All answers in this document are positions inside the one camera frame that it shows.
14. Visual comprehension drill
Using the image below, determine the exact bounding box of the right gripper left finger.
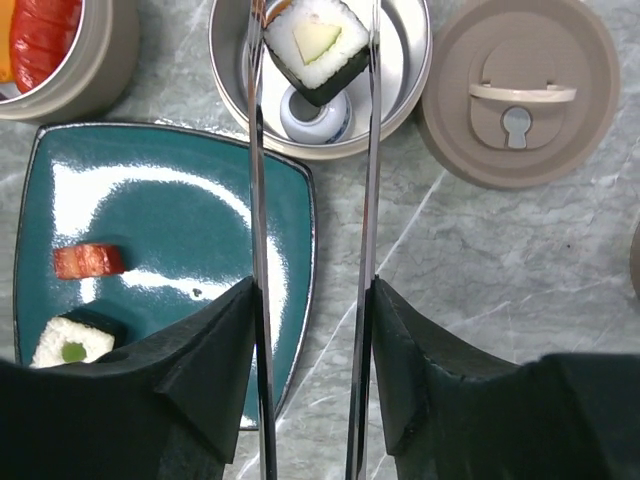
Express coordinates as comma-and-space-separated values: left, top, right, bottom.
1, 279, 254, 479

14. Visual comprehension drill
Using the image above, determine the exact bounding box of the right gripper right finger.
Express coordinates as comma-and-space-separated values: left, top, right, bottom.
373, 280, 639, 479

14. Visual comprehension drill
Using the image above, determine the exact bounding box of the sushi roll green centre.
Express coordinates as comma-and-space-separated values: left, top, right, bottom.
30, 308, 127, 368

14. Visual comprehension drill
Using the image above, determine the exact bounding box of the red meat piece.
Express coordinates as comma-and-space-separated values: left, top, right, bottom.
53, 243, 127, 280

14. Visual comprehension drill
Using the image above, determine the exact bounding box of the small white porcelain cup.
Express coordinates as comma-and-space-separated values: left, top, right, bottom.
280, 86, 354, 145

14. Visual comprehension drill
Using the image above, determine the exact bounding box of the sushi roll yellow centre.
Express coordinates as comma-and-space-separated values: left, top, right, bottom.
264, 0, 369, 107

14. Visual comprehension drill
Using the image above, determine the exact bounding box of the red sausage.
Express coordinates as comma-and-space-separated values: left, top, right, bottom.
8, 0, 83, 94

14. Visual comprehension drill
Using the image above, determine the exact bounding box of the orange egg tart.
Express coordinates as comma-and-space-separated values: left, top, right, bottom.
0, 0, 15, 84

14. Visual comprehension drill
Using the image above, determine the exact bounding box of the left steel lunch container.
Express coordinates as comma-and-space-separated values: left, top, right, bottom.
1, 0, 140, 124

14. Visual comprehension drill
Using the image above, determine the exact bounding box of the steel lunch container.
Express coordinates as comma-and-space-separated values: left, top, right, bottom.
1, 0, 140, 124
209, 1, 432, 161

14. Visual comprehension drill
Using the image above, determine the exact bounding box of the right steel lunch container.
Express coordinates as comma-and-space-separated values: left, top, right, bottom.
209, 1, 432, 161

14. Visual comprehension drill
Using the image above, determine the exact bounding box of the teal square plate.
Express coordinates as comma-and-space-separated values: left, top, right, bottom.
12, 122, 319, 432

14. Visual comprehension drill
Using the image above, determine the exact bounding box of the beige lid with handle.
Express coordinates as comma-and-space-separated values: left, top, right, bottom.
420, 1, 620, 189

